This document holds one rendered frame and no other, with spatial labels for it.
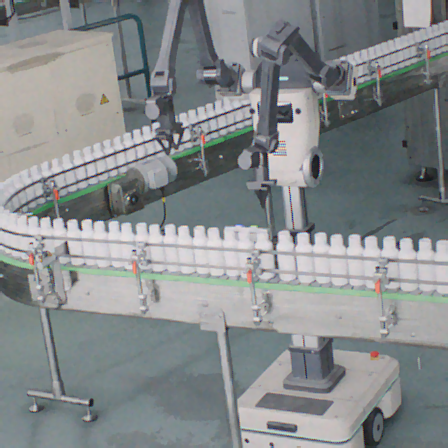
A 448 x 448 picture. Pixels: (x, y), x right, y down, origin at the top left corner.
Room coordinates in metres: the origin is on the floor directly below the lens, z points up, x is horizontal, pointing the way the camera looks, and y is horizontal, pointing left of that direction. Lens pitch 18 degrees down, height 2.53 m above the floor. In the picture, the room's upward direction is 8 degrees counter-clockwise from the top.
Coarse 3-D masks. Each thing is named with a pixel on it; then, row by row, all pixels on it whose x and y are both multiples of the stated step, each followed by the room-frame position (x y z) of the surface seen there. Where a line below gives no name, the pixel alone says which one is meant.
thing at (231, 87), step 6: (228, 66) 4.58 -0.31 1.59; (234, 66) 4.60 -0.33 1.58; (240, 66) 4.60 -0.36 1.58; (234, 72) 4.56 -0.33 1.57; (234, 78) 4.56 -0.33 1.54; (228, 84) 4.55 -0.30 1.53; (234, 84) 4.56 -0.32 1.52; (216, 90) 4.59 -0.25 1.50; (222, 90) 4.58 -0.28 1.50; (228, 90) 4.57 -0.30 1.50; (234, 90) 4.55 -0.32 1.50
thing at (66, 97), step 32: (64, 32) 8.57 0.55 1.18; (96, 32) 8.35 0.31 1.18; (0, 64) 7.66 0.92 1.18; (32, 64) 7.82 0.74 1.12; (64, 64) 7.99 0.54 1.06; (96, 64) 8.16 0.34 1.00; (0, 96) 7.64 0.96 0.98; (32, 96) 7.80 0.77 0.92; (64, 96) 7.96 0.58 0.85; (96, 96) 8.13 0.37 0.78; (0, 128) 7.61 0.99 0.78; (32, 128) 7.76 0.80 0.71; (64, 128) 7.93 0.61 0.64; (96, 128) 8.10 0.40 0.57; (0, 160) 7.58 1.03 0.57; (32, 160) 7.74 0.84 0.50
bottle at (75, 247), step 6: (72, 222) 4.26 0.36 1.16; (72, 228) 4.23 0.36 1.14; (78, 228) 4.25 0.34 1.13; (66, 234) 4.24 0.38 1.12; (72, 234) 4.22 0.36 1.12; (78, 234) 4.23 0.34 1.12; (72, 246) 4.22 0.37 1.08; (78, 246) 4.22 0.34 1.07; (72, 252) 4.22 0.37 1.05; (78, 252) 4.22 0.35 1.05; (72, 258) 4.23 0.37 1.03; (78, 258) 4.22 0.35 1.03; (84, 258) 4.23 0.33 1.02; (78, 264) 4.22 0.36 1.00
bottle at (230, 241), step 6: (228, 228) 3.93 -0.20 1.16; (228, 234) 3.89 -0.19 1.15; (234, 234) 3.90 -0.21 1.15; (228, 240) 3.89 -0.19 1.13; (234, 240) 3.89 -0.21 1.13; (222, 246) 3.90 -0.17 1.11; (228, 246) 3.88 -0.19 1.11; (234, 246) 3.88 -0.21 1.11; (228, 252) 3.88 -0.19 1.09; (234, 252) 3.88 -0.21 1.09; (228, 258) 3.89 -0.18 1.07; (234, 258) 3.88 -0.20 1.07; (228, 264) 3.89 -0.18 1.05; (234, 264) 3.88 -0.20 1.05; (228, 270) 3.89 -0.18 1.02; (234, 270) 3.88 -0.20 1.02; (234, 276) 3.88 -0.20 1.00
